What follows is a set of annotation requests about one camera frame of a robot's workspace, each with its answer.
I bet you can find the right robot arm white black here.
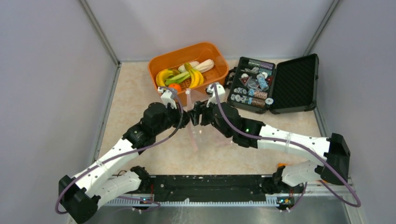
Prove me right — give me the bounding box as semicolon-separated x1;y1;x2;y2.
188;102;351;192

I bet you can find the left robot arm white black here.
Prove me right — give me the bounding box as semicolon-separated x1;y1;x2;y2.
55;102;188;224

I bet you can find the white radish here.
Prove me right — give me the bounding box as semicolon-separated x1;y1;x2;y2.
194;59;214;73

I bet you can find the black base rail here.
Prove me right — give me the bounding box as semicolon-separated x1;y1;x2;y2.
138;175;277;203

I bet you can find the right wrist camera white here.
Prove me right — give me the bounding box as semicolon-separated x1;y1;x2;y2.
206;82;225;108

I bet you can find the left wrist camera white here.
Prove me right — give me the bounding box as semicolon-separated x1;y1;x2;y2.
157;86;178;109

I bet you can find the clear zip top bag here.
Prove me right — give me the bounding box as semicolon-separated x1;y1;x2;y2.
185;89;232;153

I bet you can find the yellow banana bunch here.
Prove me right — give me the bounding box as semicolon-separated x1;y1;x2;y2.
156;69;174;87
185;64;204;89

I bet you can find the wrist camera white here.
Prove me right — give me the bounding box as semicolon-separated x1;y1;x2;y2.
157;86;178;109
206;82;225;108

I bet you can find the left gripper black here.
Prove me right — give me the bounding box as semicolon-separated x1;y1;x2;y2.
154;102;191;135

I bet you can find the black poker chip case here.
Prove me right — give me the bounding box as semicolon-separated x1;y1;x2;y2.
224;54;319;114

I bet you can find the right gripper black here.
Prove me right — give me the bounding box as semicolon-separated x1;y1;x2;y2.
188;95;232;138

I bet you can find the green leafy vegetable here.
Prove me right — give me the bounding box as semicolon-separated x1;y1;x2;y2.
164;71;191;86

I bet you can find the orange fruit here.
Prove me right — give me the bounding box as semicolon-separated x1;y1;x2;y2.
168;83;182;92

